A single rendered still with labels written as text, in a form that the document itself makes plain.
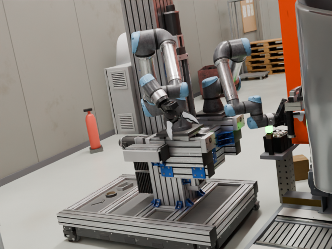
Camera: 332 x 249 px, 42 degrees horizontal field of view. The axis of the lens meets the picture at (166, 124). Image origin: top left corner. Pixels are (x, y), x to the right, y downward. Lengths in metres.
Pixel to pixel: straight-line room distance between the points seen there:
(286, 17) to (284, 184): 1.25
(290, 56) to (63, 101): 3.66
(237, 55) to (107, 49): 4.23
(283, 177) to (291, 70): 0.84
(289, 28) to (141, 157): 1.27
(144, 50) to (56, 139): 3.58
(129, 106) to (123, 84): 0.15
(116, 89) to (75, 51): 3.28
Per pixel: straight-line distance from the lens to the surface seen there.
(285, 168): 3.38
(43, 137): 5.71
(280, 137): 3.18
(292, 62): 3.03
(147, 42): 2.42
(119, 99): 3.00
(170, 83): 2.22
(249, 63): 11.04
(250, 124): 2.60
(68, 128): 6.01
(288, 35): 3.02
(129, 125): 3.00
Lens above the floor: 1.42
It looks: 12 degrees down
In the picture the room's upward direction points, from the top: 9 degrees counter-clockwise
